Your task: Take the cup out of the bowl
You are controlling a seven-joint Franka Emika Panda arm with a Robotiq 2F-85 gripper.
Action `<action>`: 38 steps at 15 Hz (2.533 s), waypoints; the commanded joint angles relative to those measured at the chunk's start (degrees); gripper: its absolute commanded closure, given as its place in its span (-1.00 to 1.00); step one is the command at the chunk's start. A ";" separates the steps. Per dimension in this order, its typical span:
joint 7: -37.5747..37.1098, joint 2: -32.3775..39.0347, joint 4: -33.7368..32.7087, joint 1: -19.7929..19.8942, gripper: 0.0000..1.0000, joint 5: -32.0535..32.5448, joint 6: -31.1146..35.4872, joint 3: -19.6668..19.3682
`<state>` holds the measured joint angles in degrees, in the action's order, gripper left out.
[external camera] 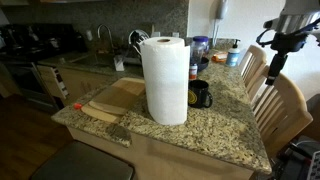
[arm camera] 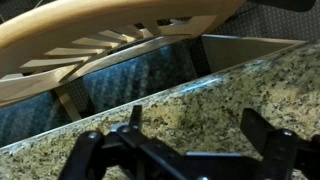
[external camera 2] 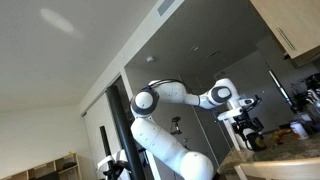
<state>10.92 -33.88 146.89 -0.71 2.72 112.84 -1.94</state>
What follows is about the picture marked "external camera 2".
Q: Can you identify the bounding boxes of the white smoke detector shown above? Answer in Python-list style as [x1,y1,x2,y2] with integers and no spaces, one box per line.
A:
[146,56,155,63]

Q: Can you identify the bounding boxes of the yellow banana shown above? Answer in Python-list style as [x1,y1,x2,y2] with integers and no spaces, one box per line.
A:
[272,129,292,145]

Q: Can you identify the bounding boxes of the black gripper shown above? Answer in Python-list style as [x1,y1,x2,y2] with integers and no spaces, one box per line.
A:
[231,114,264,140]

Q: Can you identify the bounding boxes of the light wood upper cabinet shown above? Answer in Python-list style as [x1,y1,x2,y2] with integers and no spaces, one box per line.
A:
[250,0,320,58]

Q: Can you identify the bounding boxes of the white and red can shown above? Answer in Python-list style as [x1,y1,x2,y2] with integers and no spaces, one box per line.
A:
[290,122,309,140]

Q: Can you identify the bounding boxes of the black tripod camera stand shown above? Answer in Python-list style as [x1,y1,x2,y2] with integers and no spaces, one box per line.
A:
[170,116,182,135]

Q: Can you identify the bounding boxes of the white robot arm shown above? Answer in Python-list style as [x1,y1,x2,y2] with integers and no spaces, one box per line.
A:
[130,78,261,180]

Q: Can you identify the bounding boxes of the ceiling air vent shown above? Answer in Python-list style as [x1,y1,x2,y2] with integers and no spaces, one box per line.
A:
[157,0,175,16]

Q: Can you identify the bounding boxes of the black mug with yellow logo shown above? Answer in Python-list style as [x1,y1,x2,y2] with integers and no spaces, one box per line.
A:
[246,132,267,152]

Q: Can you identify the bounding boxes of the black vertical pole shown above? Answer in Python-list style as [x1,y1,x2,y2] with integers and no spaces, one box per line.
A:
[107,86,146,180]

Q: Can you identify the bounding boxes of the wooden shelf unit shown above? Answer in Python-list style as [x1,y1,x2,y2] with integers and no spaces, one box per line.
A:
[1,152,82,180]

